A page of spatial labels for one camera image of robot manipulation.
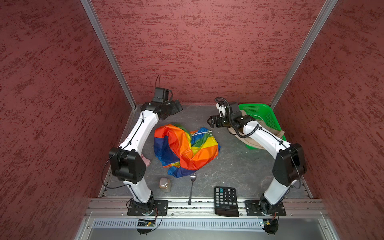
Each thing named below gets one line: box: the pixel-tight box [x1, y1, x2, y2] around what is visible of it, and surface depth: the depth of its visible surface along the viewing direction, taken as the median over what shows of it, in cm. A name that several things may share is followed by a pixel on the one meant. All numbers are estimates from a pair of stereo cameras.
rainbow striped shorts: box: [153, 124, 221, 178], surface depth 87 cm
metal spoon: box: [188, 173, 197, 206], surface depth 85 cm
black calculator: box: [214, 186, 240, 217], surface depth 76 cm
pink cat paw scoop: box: [140, 153, 151, 167], surface depth 89 cm
